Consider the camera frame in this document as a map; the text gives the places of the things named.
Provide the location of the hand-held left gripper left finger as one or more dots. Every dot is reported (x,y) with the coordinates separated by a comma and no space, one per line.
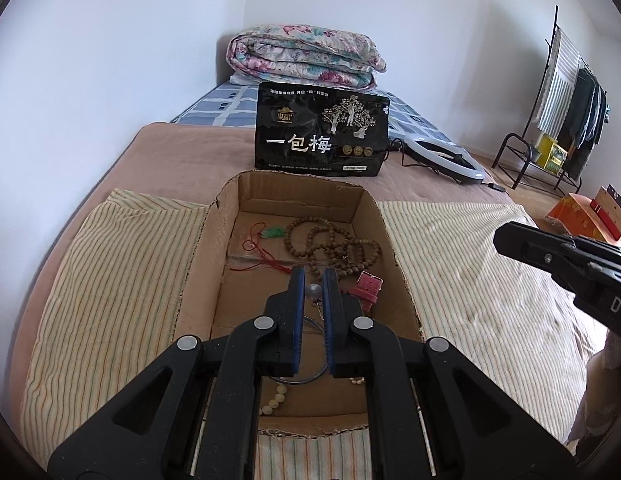
(296,322)

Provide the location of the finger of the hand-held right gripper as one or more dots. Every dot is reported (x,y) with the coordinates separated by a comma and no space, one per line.
(530,250)

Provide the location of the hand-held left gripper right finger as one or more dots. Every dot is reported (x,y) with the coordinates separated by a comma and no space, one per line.
(330,322)

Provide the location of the dark thin bangle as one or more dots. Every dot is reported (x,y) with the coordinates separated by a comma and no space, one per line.
(313,290)

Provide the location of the cardboard box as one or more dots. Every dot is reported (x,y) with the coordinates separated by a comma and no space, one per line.
(200,280)

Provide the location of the orange covered box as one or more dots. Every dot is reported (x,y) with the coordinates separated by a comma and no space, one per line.
(573,212)

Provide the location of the tan and red boxes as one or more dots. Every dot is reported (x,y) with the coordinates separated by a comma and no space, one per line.
(610,210)

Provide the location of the yellow box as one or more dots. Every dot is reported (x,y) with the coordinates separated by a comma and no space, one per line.
(550,155)

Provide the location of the black metal clothes rack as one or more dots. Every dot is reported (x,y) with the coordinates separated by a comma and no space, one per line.
(510,152)

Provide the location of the dark hanging clothes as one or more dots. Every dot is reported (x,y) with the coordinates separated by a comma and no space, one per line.
(585,115)

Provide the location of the striped hanging towel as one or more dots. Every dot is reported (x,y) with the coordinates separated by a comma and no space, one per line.
(558,85)

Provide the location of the striped beige cloth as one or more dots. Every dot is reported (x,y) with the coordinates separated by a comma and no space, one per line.
(115,280)

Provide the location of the black snack bag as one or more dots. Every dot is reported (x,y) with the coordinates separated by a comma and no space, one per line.
(310,135)

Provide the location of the brown blanket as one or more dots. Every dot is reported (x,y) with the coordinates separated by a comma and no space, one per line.
(190,160)

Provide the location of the blue checkered bed sheet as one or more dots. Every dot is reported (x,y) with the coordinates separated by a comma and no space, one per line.
(230,105)

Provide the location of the folded floral quilt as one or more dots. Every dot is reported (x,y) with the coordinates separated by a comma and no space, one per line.
(300,55)

